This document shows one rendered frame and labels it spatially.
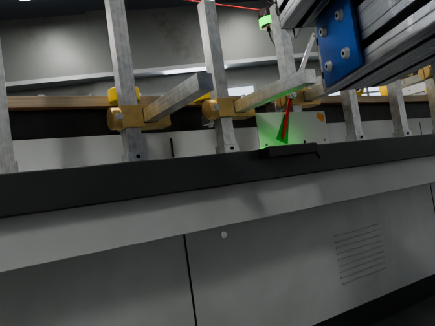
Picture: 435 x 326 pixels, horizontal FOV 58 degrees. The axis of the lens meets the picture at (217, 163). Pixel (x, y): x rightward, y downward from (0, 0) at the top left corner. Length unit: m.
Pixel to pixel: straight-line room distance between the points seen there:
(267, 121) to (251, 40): 5.57
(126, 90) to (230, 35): 5.71
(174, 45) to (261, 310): 5.46
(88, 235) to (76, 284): 0.24
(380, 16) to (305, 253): 1.11
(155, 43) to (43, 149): 5.46
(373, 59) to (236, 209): 0.66
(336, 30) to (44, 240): 0.65
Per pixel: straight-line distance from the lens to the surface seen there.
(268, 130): 1.07
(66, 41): 6.60
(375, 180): 1.41
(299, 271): 1.42
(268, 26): 1.28
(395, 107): 1.55
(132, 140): 0.89
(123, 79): 0.92
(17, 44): 6.77
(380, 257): 1.74
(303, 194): 1.16
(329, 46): 0.51
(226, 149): 0.99
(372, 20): 0.44
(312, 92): 1.16
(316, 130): 1.19
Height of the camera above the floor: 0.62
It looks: 3 degrees up
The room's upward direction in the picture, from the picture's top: 8 degrees counter-clockwise
